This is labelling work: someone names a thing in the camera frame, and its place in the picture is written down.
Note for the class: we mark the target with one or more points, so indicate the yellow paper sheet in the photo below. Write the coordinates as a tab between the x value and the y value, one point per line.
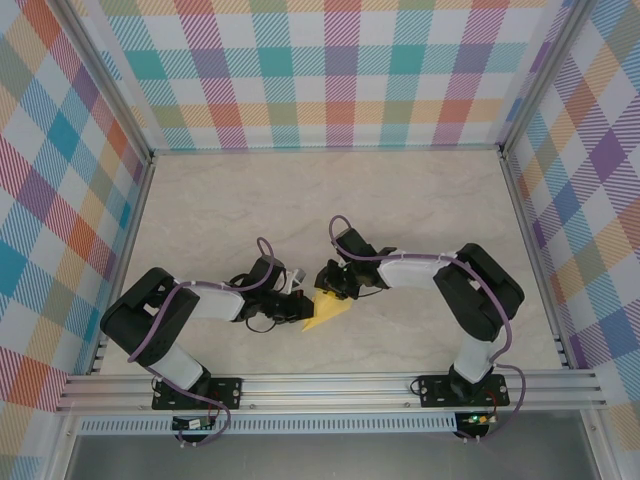
330	310

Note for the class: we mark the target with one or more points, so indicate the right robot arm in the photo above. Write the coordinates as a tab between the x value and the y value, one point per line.
475	357

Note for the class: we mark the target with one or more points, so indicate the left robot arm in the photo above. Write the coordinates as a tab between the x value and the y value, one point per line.
180	365

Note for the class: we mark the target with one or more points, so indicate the small green circuit board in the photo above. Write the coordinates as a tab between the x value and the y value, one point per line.
192	424

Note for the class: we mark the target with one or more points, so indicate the grey metal panel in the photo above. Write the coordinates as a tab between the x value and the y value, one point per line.
325	457

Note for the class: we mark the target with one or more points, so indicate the small circuit board with LED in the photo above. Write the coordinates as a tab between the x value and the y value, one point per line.
477	419

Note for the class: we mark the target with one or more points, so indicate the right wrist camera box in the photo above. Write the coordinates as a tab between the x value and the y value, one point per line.
356	244

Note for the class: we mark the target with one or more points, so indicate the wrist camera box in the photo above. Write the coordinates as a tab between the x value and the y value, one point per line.
356	244
262	270

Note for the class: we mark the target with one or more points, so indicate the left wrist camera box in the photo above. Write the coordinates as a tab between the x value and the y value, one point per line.
262	270

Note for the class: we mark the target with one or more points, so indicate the wide aluminium frame rail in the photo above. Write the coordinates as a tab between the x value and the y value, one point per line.
325	392

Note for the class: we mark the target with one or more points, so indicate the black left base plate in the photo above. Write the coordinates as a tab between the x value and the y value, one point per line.
227	392

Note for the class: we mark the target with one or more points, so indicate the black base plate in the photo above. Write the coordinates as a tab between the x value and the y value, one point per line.
227	392
435	392

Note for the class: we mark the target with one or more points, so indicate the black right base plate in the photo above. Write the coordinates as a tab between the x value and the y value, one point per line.
435	392

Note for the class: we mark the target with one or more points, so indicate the aluminium side rail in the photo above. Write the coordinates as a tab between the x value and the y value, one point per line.
122	265
535	265

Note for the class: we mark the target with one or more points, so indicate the aluminium frame post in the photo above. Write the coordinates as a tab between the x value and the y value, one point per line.
105	80
542	75

